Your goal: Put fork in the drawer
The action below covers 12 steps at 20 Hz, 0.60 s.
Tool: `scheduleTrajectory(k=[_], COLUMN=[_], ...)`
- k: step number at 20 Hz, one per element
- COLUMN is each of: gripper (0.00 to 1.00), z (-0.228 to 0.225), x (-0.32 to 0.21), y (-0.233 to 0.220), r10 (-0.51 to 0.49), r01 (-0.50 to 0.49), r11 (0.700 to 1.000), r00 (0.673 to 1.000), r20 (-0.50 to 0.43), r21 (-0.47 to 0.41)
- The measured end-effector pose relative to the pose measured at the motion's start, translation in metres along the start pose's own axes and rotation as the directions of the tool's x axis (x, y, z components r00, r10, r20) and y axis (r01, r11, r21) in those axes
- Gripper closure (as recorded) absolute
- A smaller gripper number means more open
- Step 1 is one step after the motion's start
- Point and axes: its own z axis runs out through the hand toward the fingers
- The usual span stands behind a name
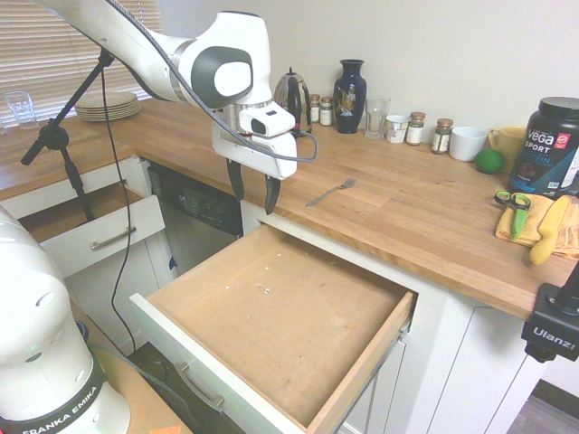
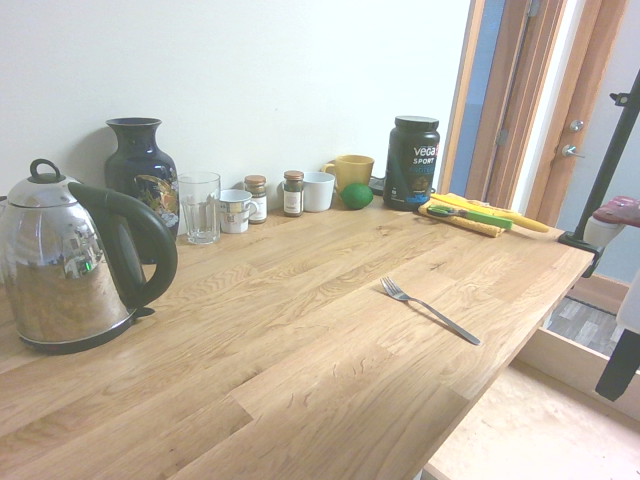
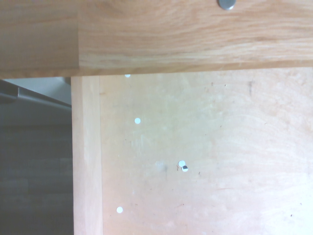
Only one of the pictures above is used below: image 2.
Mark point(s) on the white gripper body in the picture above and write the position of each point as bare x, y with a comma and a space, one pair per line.
631, 310

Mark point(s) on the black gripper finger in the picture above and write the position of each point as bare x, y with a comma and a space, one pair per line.
617, 370

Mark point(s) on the silver metal fork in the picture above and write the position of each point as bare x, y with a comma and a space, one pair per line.
395, 292

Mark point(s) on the large wooden drawer white front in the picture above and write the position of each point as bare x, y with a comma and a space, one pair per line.
540, 435

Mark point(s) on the red and white round object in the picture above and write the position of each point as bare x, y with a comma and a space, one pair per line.
607, 225

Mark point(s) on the yellow knife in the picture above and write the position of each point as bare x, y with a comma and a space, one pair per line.
530, 224

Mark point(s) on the yellow folded cloth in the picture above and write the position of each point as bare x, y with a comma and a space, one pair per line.
475, 227

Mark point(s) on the silver deadbolt lock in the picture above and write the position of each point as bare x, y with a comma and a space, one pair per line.
577, 125

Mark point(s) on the wooden door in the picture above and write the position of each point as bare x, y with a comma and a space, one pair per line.
585, 75

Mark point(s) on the black protein powder tub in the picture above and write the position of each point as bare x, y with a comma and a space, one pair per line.
410, 165

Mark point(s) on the small black box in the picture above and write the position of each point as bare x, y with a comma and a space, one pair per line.
377, 187

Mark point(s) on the green lime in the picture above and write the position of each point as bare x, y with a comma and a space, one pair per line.
356, 196

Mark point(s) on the yellow ceramic mug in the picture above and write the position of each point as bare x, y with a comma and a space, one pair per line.
355, 172

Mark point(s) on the plain white cup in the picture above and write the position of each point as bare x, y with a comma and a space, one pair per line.
320, 192

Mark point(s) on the dark spice jar copper lid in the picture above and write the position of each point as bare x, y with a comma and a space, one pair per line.
293, 197

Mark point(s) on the light spice jar copper lid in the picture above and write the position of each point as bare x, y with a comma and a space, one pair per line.
257, 200

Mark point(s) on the small white jar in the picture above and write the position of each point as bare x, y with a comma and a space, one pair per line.
232, 212

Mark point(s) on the clear drinking glass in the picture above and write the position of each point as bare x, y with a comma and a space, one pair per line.
199, 210

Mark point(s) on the dark blue painted vase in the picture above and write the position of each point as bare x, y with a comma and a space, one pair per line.
140, 170

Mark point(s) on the stainless steel electric kettle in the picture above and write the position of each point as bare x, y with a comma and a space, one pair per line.
60, 270

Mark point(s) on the black camera clamp with pole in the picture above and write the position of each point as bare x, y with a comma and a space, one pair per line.
607, 165

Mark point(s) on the wooden door frame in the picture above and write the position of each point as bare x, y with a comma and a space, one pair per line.
515, 75

